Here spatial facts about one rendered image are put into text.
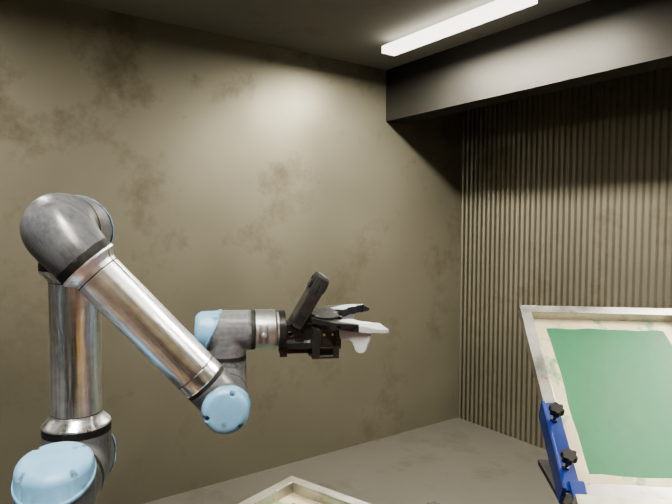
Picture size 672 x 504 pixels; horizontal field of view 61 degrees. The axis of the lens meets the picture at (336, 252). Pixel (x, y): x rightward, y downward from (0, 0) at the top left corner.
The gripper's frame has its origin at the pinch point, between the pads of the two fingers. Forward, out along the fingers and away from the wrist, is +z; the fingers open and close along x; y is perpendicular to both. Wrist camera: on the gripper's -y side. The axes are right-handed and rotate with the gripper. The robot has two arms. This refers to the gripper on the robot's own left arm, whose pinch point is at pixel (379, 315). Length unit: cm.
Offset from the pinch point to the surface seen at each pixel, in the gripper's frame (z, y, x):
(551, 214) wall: 234, 14, -317
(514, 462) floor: 195, 206, -272
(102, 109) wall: -104, -52, -282
